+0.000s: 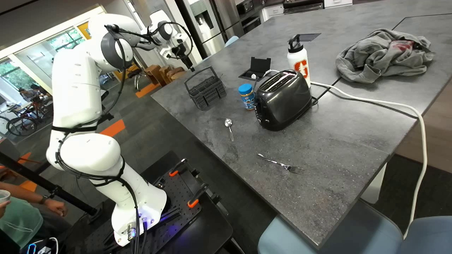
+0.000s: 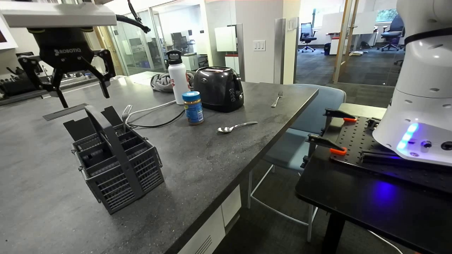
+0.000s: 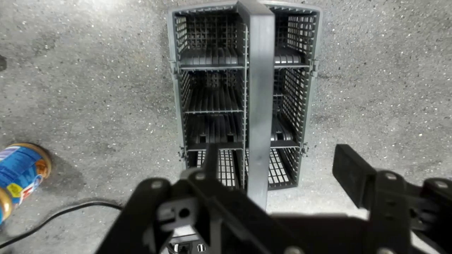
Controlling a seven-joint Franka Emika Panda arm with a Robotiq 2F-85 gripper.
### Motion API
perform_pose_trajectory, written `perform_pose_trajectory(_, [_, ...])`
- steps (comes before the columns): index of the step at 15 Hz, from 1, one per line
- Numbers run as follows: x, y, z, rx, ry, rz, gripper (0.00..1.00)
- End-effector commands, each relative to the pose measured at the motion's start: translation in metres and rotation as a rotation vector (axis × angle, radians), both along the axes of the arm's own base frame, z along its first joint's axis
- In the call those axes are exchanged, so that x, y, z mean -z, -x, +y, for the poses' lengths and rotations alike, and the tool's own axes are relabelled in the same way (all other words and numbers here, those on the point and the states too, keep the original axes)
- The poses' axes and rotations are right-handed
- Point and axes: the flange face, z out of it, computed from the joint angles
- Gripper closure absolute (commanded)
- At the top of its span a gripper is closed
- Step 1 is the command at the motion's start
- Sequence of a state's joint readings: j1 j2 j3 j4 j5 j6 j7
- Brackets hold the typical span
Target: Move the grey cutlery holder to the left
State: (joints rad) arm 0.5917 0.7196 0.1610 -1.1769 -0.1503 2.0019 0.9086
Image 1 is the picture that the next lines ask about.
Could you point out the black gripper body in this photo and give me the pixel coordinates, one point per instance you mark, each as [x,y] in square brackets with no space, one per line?
[182,48]

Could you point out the grey plastic cutlery holder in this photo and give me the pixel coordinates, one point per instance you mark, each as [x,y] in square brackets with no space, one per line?
[206,89]

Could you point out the person's right forearm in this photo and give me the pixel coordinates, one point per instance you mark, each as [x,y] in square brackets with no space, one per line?
[22,191]

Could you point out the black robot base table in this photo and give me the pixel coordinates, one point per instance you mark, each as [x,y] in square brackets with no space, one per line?
[189,226]

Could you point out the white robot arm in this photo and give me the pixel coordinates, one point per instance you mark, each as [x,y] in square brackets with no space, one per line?
[76,89]

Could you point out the person's right hand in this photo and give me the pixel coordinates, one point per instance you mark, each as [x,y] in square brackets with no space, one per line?
[56,208]

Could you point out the wooden chair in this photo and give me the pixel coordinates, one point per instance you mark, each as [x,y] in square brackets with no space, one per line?
[158,75]

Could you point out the stainless steel refrigerator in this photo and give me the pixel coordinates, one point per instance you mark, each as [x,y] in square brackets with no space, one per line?
[207,23]

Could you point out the glass jar with blue lid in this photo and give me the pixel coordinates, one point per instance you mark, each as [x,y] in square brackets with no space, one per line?
[247,96]

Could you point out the small black stand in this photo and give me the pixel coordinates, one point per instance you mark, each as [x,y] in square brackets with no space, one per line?
[258,65]

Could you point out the silver metal spoon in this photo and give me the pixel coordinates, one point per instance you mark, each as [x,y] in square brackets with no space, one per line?
[230,126]

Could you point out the black toaster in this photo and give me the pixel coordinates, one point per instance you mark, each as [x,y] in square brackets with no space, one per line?
[283,99]

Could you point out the orange black clamp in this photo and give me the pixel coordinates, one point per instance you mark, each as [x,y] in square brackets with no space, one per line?
[196,199]
[177,170]

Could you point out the white water bottle black cap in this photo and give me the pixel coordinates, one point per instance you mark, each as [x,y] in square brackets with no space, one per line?
[299,61]

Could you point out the silver metal fork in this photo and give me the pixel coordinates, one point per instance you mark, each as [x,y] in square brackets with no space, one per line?
[278,163]

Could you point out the crumpled grey cloth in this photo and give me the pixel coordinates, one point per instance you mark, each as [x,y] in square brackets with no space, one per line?
[384,54]

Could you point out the light blue padded chair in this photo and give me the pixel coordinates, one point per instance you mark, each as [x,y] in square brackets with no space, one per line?
[429,235]
[330,230]

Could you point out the white round cup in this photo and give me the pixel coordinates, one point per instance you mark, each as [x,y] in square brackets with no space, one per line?
[4,195]

